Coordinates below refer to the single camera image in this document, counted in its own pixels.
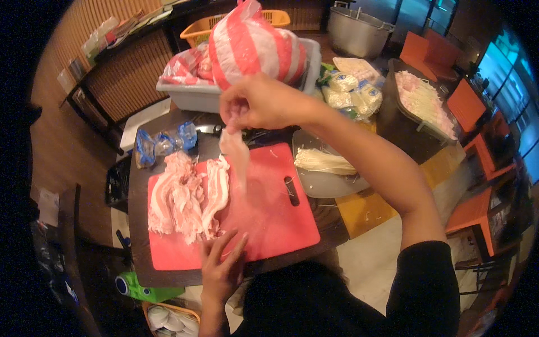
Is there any grey plastic tub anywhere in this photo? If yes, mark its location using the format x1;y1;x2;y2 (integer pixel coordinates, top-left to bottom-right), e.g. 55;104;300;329
156;38;323;113

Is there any dark wooden chair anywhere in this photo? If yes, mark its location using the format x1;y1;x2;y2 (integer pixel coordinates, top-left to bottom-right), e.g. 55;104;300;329
58;183;129;304

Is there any dark tray of mushroom rolls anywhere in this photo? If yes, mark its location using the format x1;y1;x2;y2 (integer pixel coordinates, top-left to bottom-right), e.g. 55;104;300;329
376;58;460;166

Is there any person's left hand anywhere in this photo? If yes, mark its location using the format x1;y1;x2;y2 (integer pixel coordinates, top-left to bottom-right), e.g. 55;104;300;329
199;229;250;308

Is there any orange plastic basket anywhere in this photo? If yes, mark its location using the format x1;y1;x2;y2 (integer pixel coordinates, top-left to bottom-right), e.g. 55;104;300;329
180;9;291;48

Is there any grey oval plate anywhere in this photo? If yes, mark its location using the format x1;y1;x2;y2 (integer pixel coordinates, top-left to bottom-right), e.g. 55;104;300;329
292;129;371;199

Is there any white foam food tray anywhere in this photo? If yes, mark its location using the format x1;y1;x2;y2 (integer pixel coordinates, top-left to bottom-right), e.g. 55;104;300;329
332;57;382;83

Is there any loose enoki mushroom bunch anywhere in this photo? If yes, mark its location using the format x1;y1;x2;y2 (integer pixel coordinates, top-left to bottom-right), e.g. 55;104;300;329
293;147;358;177

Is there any large metal stock pot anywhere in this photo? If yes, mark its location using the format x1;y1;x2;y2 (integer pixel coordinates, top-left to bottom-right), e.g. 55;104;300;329
328;1;396;60

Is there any red plastic cutting board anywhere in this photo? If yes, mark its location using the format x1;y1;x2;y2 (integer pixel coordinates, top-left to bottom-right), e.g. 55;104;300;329
147;142;321;271

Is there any kitchen knife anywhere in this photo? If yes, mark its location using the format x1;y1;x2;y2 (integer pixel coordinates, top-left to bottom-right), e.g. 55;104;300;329
195;124;271;145

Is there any white foam box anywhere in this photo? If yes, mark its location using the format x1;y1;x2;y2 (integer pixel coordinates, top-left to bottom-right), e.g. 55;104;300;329
120;97;173;155

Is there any person's body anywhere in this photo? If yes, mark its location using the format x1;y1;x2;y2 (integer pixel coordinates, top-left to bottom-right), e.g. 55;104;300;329
229;198;462;337

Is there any small red striped plastic bag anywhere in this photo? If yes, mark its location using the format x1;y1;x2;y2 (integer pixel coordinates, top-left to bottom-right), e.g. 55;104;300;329
162;44;215;86

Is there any raw pork belly slice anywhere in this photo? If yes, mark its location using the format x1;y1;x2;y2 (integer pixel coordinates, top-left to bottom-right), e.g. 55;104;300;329
219;128;252;191

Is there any black plastic crate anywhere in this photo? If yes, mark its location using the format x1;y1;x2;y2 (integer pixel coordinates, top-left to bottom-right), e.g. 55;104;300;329
104;155;132;214

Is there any pile of raw pork slices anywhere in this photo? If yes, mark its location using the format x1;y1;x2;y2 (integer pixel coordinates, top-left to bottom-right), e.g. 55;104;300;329
148;151;231;246

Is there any basket of white bowls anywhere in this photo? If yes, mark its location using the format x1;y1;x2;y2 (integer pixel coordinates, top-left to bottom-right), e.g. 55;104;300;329
142;301;202;337

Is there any person's right hand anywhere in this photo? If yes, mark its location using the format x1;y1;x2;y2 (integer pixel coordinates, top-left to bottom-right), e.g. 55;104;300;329
219;72;315;135

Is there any green plastic bottle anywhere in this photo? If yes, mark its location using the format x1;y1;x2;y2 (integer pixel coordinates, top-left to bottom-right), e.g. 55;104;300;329
115;271;186;303

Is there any blue plastic wrapper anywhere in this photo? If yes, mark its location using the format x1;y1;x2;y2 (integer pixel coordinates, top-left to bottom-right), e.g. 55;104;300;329
135;121;199;169

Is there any white paper sheet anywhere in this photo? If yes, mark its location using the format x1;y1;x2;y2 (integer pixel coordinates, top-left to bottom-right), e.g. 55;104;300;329
37;187;60;228

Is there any enoki mushroom packet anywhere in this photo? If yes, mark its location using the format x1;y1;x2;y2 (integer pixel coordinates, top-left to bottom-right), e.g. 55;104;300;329
322;86;354;110
325;70;359;93
351;80;384;119

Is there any large red striped plastic bag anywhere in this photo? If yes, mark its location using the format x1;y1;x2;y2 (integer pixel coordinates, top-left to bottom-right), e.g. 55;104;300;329
208;0;308;91

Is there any wooden counter with papers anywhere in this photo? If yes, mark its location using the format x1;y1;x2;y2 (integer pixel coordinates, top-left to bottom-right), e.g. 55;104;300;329
56;0;188;153

